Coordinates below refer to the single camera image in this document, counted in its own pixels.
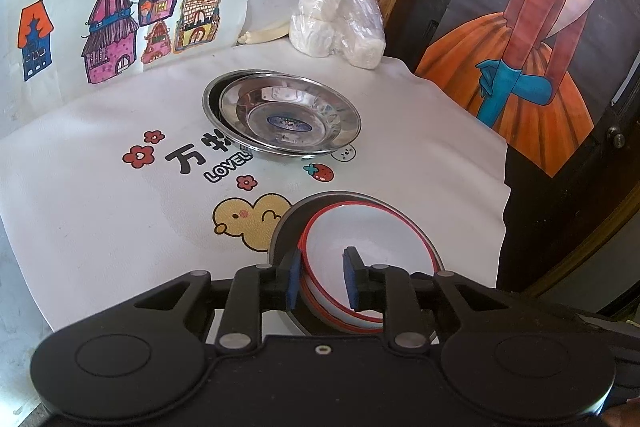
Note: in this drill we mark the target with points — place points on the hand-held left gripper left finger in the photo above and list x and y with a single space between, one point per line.
295 282

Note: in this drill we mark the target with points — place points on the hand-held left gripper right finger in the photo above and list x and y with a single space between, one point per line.
351 282

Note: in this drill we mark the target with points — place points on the white bowl with red rim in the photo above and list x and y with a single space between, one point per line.
370 232
320 307

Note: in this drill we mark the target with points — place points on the steel plate with blue label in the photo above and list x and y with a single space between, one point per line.
290 112

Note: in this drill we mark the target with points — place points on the plain steel plate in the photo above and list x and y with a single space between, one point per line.
212 107

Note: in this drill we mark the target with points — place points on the printed white mat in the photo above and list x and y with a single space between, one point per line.
100 217

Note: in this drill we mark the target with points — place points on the plastic bag of white rolls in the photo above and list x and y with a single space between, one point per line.
335 22

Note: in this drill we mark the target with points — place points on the painting of orange dress figure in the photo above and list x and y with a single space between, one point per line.
540 57

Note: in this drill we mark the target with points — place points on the black bolt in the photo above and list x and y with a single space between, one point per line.
618 138

